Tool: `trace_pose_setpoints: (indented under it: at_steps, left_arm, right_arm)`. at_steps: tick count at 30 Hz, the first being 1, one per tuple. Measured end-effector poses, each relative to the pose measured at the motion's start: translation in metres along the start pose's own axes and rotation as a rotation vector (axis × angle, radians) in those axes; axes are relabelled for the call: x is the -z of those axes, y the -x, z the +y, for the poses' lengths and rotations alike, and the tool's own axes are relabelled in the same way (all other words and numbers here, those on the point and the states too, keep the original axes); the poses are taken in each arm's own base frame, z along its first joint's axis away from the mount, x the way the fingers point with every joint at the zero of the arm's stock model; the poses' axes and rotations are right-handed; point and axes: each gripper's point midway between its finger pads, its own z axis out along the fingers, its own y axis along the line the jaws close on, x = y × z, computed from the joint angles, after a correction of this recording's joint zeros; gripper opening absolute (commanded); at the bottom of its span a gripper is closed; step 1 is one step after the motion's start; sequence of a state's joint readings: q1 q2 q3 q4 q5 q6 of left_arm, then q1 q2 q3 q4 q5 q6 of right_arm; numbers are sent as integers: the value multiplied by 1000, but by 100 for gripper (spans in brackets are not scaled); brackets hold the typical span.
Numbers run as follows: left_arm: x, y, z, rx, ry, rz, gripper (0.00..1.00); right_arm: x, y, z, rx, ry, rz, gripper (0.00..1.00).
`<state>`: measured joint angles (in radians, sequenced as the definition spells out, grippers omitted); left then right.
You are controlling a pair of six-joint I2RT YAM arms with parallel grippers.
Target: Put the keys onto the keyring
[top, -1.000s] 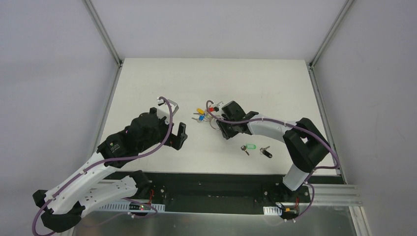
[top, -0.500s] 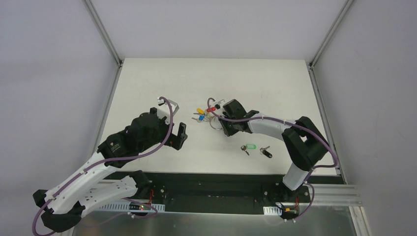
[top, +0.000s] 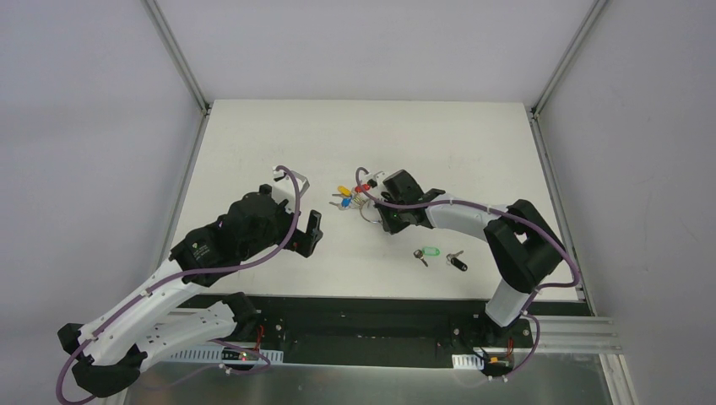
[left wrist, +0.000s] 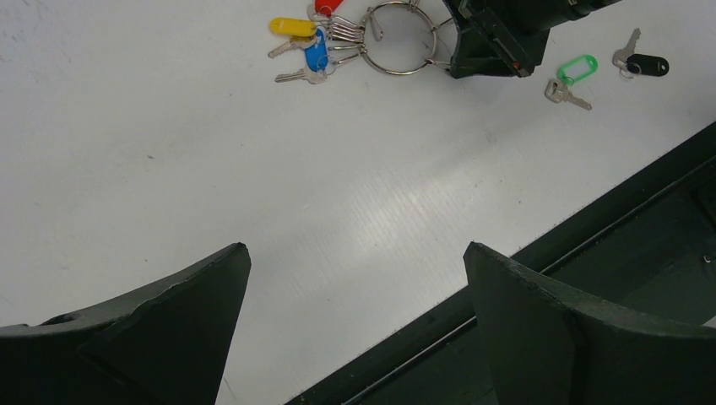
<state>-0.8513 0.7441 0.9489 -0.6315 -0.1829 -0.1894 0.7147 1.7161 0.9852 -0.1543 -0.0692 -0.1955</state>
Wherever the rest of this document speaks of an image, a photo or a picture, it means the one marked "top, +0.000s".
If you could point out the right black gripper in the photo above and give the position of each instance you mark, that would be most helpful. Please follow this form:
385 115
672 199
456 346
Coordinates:
389 190

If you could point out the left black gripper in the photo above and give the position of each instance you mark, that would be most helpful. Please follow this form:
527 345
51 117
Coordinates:
301 235

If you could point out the large metal keyring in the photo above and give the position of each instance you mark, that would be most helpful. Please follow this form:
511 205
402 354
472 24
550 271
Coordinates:
365 208

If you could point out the blue capped key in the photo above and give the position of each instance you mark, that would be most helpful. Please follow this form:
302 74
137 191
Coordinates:
344 204

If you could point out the green tag key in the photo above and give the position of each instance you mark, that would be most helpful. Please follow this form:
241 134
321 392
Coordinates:
424 252

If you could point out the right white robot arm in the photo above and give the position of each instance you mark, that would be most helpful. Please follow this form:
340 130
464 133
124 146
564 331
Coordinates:
523 245

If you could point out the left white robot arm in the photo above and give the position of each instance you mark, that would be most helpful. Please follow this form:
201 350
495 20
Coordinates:
110 353

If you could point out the black fob key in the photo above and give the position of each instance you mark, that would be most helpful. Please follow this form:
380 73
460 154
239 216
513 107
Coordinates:
454 260

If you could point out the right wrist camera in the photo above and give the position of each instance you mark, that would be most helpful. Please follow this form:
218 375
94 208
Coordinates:
374 180

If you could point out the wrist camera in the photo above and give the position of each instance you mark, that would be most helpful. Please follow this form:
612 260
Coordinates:
288 184
374 180

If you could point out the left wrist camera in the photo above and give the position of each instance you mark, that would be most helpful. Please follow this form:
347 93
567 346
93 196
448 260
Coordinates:
288 184

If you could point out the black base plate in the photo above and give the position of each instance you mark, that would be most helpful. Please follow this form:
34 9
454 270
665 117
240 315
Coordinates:
377 332

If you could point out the left white cable duct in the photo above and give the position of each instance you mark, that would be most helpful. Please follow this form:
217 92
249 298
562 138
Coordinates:
214 354

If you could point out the white cable duct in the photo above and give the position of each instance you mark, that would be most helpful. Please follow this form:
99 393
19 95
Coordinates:
467 362
214 354

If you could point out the right white cable duct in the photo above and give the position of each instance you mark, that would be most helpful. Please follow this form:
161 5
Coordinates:
467 362

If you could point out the right aluminium frame post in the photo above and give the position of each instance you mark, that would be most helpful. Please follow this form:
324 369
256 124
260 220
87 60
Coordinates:
569 56

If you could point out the aluminium frame post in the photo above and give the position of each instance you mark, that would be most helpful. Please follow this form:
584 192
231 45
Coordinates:
569 56
173 48

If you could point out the left aluminium frame post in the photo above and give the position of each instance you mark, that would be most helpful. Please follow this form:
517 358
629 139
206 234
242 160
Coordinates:
173 48

